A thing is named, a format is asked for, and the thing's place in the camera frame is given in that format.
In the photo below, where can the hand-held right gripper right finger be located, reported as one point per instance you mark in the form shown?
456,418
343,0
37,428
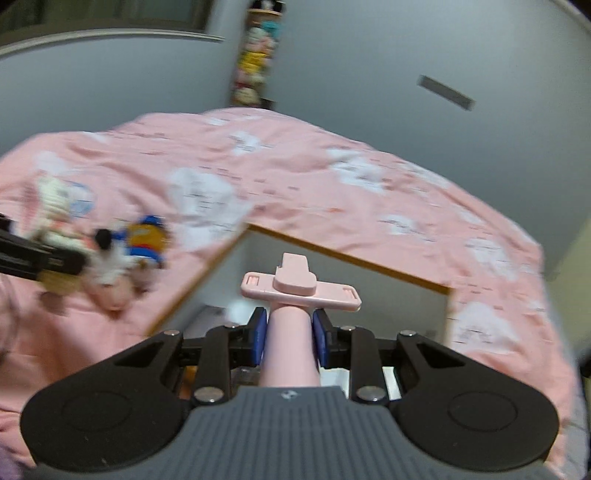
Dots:
321,339

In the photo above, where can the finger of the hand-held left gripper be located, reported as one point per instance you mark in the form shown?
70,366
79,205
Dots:
41,261

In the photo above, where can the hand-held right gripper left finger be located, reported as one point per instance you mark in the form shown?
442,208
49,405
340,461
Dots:
258,337

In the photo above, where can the crochet bunny doll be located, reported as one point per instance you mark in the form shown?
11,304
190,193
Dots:
53,203

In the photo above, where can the orange cardboard box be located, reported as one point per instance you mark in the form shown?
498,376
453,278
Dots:
397,304

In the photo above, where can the black and white dog plush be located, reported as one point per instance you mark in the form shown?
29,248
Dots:
108,263

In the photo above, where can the pink plush toy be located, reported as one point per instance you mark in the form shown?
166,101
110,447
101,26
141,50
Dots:
115,295

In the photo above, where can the pink printed blanket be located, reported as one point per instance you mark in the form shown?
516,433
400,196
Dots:
323,184

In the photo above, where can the purple cloth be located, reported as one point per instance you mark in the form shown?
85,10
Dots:
9,461

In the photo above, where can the window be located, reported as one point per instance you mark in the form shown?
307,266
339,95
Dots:
92,14

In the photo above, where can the clear tube of plush toys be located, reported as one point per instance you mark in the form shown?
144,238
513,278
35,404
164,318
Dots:
251,64

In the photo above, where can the panda plush toy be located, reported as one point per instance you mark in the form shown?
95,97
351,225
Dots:
265,5

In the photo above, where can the grey wall socket strip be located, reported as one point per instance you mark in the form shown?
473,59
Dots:
445,92

